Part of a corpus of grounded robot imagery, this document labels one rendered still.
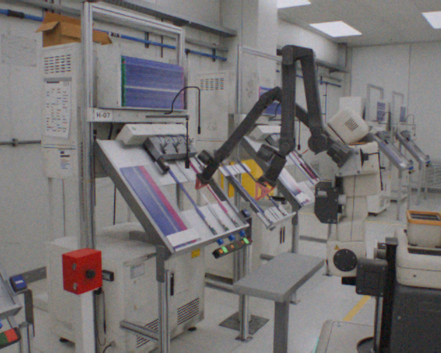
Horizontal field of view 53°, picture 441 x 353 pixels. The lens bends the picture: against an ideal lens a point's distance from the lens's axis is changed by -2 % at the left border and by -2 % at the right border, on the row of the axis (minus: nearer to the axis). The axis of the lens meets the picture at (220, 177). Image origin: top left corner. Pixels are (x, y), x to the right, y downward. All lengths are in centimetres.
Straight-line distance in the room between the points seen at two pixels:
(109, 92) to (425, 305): 177
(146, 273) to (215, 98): 168
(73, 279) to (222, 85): 216
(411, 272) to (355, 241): 28
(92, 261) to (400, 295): 124
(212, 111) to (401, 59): 676
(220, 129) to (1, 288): 238
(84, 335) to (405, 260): 133
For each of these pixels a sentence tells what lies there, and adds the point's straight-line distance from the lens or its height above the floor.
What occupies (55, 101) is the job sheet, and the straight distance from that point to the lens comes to 259.
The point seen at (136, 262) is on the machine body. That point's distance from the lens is 239.
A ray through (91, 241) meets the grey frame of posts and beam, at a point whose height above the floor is 70.
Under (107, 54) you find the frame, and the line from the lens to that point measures 246.
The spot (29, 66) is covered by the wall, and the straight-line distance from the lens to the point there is 390.
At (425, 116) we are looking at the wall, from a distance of 974.
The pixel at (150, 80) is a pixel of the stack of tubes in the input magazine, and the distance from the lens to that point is 258.
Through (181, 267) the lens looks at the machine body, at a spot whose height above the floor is 47.
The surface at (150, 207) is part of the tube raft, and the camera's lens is 219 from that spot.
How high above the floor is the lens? 131
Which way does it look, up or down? 7 degrees down
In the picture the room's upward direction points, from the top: 1 degrees clockwise
